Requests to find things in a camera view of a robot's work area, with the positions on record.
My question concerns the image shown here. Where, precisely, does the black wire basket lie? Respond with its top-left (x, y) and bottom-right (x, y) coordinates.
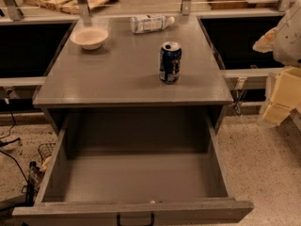
top-left (38, 143), bottom-right (55, 162)

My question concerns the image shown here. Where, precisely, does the open grey top drawer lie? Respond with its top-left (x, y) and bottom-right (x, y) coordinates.
top-left (13, 107), bottom-right (253, 226)

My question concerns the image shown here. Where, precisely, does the metal railing frame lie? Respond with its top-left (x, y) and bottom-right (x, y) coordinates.
top-left (0, 0), bottom-right (298, 24)

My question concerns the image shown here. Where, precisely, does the grey cabinet with countertop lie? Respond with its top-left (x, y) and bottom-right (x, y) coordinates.
top-left (33, 16), bottom-right (232, 111)

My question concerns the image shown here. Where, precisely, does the white ceramic bowl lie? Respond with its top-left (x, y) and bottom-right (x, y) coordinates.
top-left (71, 27), bottom-right (109, 50)

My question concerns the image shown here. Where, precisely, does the clear plastic water bottle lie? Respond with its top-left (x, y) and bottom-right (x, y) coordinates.
top-left (130, 14), bottom-right (175, 34)

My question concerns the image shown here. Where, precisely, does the blue pepsi can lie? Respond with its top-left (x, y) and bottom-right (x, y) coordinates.
top-left (159, 41), bottom-right (182, 84)

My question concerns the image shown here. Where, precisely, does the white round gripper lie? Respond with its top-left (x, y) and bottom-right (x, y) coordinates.
top-left (253, 0), bottom-right (301, 125)

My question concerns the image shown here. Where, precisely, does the black cable on floor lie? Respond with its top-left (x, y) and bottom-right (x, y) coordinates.
top-left (0, 89), bottom-right (29, 184)

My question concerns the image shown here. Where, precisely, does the black drawer handle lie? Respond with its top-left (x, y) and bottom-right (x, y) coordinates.
top-left (116, 213), bottom-right (155, 226)

